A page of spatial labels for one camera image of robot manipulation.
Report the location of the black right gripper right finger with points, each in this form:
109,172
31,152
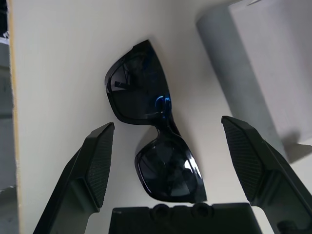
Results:
265,175

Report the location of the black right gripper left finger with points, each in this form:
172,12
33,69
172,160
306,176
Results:
80,185

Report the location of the black sunglasses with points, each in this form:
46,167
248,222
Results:
141,97

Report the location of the grey glasses case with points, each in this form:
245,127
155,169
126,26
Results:
231,73

